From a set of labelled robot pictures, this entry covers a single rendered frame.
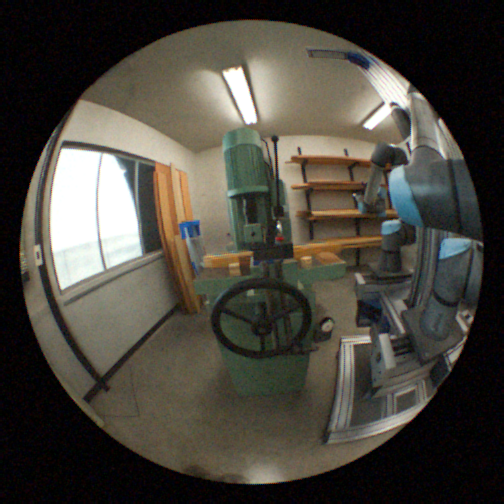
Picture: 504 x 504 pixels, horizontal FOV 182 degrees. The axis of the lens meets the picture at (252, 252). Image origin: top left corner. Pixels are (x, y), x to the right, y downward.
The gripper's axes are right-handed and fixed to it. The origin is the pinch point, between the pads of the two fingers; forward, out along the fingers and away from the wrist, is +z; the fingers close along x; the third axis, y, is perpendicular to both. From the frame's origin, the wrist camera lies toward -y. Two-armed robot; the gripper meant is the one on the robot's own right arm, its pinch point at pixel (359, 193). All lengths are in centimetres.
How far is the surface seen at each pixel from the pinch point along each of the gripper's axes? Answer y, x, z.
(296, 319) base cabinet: 46, -72, -66
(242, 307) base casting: 34, -91, -69
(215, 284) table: 23, -98, -70
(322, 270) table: 28, -59, -64
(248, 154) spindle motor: -23, -75, -59
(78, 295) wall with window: 13, -219, -91
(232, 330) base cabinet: 45, -99, -69
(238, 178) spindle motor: -14, -82, -59
